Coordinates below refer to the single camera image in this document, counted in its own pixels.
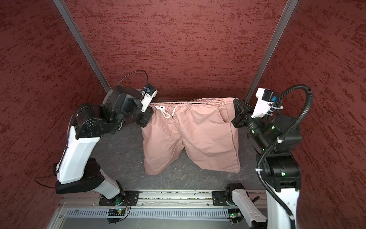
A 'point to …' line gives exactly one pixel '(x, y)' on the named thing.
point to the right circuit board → (235, 214)
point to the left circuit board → (116, 212)
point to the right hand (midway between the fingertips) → (232, 103)
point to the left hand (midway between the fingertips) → (147, 111)
